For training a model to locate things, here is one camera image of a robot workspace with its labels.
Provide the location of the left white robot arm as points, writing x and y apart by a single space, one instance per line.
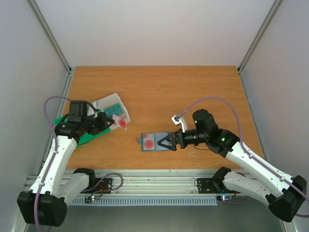
46 202

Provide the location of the right small circuit board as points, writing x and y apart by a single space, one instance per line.
224 198

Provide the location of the small circuit board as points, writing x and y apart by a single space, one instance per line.
93 198
224 198

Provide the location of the aluminium front rail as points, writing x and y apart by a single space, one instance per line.
159 182

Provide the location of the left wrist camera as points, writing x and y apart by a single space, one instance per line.
92 111

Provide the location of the aluminium frame post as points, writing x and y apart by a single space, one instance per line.
42 21
260 33

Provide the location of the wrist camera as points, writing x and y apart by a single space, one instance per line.
177 120
92 111

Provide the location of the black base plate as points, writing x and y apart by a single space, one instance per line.
206 186
104 186

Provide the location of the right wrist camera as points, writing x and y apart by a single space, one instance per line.
177 120

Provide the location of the teal leather card holder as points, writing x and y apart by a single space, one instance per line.
157 137

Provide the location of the left aluminium frame post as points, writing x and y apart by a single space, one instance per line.
42 21

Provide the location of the left small circuit board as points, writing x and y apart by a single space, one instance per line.
93 198

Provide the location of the white plastic bin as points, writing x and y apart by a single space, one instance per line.
103 103

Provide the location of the right aluminium side rail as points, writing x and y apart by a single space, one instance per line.
252 115

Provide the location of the green two-compartment bin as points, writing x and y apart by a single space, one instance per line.
86 138

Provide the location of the right aluminium frame post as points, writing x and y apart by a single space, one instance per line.
260 33

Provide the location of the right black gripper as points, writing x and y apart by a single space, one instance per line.
178 139

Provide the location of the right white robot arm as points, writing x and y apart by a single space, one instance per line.
280 192

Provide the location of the aluminium side rail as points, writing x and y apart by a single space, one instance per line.
53 107
252 115

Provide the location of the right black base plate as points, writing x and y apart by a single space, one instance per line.
206 186

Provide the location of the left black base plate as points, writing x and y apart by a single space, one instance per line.
104 186

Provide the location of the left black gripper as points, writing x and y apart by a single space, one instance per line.
104 124

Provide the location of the grey slotted cable duct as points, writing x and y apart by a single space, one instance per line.
110 201

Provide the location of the red white card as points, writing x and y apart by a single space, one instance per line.
119 122
148 141

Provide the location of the left aluminium side rail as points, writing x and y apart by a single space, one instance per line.
53 107

